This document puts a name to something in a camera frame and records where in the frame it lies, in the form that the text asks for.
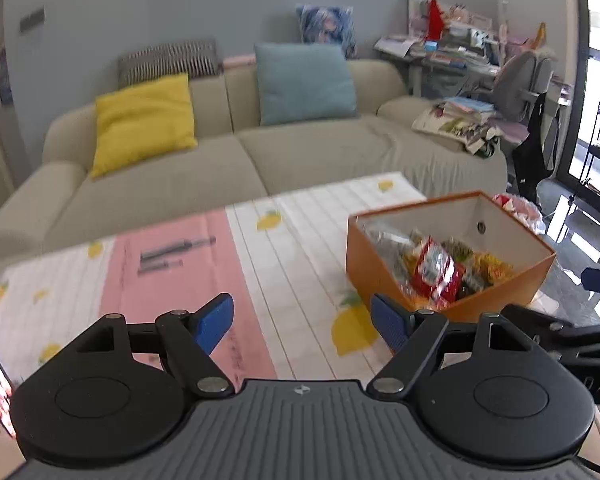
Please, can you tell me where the red snack packet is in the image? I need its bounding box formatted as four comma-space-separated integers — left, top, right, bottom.
410, 237, 466, 308

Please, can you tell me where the beige sofa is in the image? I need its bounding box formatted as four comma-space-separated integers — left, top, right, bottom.
0, 57, 508, 271

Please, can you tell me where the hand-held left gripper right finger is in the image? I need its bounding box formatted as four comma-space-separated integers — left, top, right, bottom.
367, 294, 536, 396

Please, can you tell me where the grey desk chair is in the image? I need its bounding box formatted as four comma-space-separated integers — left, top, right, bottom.
490, 50, 556, 127

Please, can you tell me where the grey striped pillow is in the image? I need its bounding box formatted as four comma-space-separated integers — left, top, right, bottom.
117, 39, 221, 86

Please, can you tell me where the cluttered desk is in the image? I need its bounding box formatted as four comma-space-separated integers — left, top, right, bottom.
375, 35, 506, 101

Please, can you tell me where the trash bin with pink bag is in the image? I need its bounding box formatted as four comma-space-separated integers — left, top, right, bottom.
492, 192, 547, 236

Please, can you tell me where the orange cardboard box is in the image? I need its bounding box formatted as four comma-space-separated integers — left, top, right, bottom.
345, 190, 558, 323

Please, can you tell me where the pink and white tablecloth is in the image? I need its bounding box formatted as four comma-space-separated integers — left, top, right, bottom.
0, 171, 561, 461

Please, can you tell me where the red bag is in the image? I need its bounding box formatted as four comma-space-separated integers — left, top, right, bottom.
426, 0, 446, 41

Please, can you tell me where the printed tote bag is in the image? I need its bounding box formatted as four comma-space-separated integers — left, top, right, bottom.
462, 127, 504, 159

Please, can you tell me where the yellow snack packet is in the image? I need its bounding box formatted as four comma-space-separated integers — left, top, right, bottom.
475, 252, 513, 286

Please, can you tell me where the yellow pillow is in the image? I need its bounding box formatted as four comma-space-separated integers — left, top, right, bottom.
89, 72, 199, 179

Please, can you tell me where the wall poster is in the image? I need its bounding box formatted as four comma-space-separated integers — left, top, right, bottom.
0, 45, 14, 106

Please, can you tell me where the stack of books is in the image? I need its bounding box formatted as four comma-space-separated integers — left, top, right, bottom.
412, 97, 503, 146

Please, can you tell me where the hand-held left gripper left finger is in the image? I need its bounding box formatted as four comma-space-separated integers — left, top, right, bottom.
75, 292, 236, 396

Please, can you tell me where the clear packet of dark snacks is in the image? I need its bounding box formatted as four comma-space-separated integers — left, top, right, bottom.
362, 225, 416, 272

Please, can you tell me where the printed figure pillow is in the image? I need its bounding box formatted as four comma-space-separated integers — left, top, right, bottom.
296, 4, 357, 58

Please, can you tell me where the blue pillow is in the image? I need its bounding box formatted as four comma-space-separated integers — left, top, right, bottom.
253, 42, 358, 127

